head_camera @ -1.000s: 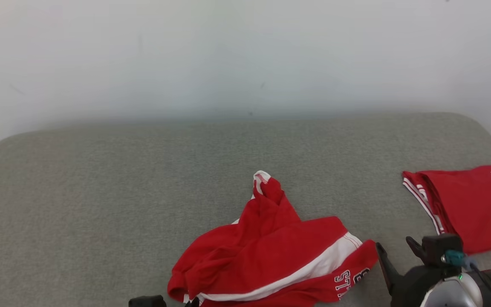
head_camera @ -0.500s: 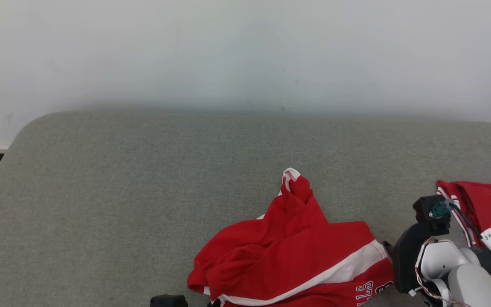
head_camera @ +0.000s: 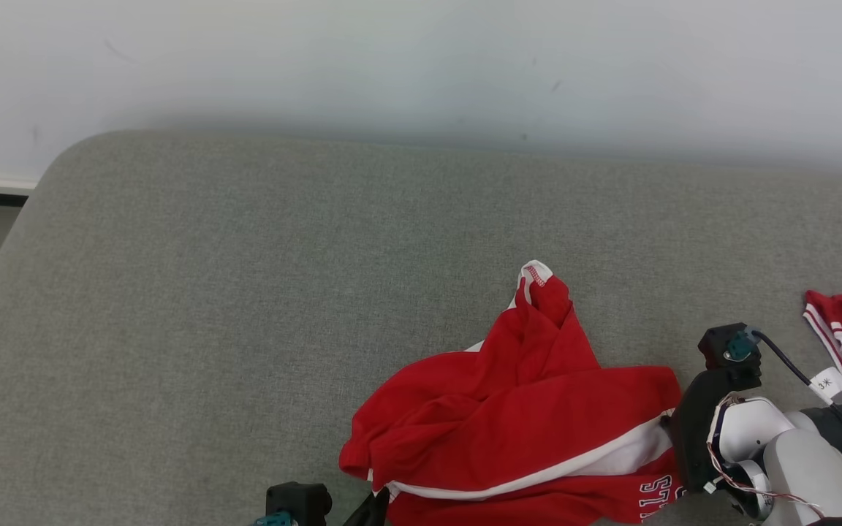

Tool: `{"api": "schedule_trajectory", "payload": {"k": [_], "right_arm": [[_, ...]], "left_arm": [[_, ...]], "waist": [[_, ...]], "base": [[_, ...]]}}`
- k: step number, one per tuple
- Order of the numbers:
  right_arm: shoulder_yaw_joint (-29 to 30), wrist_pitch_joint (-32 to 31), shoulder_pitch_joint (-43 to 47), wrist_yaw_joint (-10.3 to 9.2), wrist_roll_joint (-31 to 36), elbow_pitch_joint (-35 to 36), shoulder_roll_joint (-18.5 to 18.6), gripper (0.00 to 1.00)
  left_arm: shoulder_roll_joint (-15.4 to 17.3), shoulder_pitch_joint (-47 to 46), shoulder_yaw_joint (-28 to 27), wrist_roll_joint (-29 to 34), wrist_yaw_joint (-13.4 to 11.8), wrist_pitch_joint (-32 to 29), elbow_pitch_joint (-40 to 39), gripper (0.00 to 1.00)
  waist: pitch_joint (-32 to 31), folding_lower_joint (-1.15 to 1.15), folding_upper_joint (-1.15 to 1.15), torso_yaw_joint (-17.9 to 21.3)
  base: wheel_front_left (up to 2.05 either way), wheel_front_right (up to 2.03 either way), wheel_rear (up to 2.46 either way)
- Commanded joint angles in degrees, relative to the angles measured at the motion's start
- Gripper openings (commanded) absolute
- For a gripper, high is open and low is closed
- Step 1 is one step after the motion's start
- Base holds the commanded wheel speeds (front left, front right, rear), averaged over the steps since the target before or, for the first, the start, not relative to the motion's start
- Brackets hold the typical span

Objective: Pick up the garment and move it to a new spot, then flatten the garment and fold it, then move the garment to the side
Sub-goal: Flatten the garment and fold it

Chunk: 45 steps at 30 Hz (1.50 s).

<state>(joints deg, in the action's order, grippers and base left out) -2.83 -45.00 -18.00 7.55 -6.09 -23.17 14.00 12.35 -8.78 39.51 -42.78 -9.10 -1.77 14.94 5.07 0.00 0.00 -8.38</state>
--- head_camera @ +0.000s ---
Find thin red white wires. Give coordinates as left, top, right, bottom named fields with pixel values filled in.
left=705, top=437, right=825, bottom=517

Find grey fabric sofa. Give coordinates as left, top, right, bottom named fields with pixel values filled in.
left=0, top=130, right=842, bottom=526

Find white cable tag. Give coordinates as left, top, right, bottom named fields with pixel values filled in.
left=808, top=366, right=842, bottom=407

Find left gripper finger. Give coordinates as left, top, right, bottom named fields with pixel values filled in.
left=343, top=487, right=391, bottom=526

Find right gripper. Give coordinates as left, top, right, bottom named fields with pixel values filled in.
left=668, top=364, right=764, bottom=499

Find red jersey with Bulls lettering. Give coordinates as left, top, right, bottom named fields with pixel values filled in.
left=338, top=259, right=687, bottom=526

